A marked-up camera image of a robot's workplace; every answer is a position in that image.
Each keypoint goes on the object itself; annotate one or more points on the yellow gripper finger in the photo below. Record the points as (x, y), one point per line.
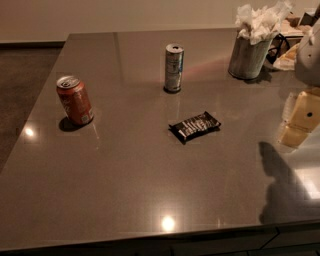
(301, 115)

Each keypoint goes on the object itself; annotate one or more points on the black rxbar chocolate wrapper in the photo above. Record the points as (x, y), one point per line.
(194, 127)

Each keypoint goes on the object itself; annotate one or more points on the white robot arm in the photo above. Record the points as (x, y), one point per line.
(307, 64)

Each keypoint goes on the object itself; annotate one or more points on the tall silver energy drink can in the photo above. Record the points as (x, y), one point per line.
(173, 67)

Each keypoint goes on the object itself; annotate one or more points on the red coke can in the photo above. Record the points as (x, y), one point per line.
(75, 100)

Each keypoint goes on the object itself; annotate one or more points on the metal bucket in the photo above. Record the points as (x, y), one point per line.
(247, 60)

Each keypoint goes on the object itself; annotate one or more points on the white crumpled paper napkins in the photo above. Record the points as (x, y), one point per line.
(262, 24)

